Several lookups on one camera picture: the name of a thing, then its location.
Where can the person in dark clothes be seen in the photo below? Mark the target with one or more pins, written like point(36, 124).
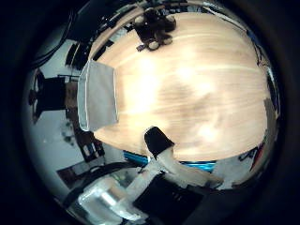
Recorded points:
point(53, 93)

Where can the brown plush toy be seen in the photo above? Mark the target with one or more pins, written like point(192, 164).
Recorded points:
point(154, 29)

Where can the brown cardboard box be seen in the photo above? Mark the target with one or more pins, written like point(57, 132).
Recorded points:
point(72, 93)

